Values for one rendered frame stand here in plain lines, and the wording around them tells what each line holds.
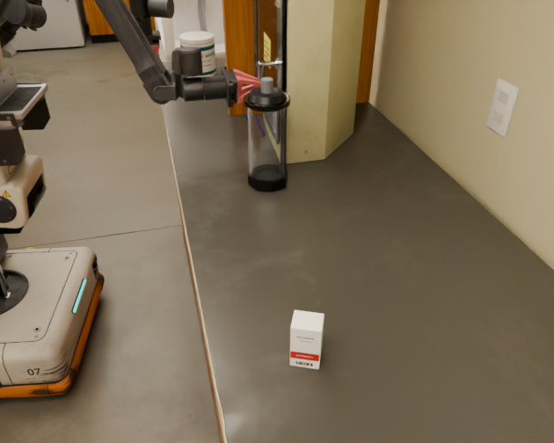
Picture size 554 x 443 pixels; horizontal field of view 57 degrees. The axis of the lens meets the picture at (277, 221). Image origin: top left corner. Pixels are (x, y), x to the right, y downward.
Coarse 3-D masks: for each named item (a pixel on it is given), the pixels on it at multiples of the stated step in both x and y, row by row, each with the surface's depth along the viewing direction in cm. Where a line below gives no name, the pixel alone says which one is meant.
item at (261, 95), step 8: (264, 80) 114; (272, 80) 114; (256, 88) 118; (264, 88) 114; (272, 88) 115; (248, 96) 116; (256, 96) 114; (264, 96) 114; (272, 96) 114; (280, 96) 114; (264, 104) 113; (272, 104) 113
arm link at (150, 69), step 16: (96, 0) 114; (112, 0) 114; (112, 16) 116; (128, 16) 116; (128, 32) 117; (128, 48) 119; (144, 48) 119; (144, 64) 121; (160, 64) 123; (144, 80) 122; (160, 80) 122
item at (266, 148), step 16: (288, 96) 118; (256, 112) 115; (272, 112) 114; (256, 128) 117; (272, 128) 117; (256, 144) 120; (272, 144) 119; (256, 160) 122; (272, 160) 121; (256, 176) 125; (272, 176) 124
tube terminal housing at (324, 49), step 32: (288, 0) 115; (320, 0) 116; (352, 0) 126; (288, 32) 118; (320, 32) 120; (352, 32) 131; (288, 64) 123; (320, 64) 125; (352, 64) 138; (320, 96) 129; (352, 96) 144; (288, 128) 132; (320, 128) 135; (352, 128) 152; (288, 160) 138
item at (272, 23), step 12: (264, 0) 132; (276, 0) 120; (264, 12) 133; (276, 12) 121; (264, 24) 135; (276, 24) 123; (276, 36) 124; (276, 48) 126; (264, 60) 141; (276, 72) 129; (276, 84) 131
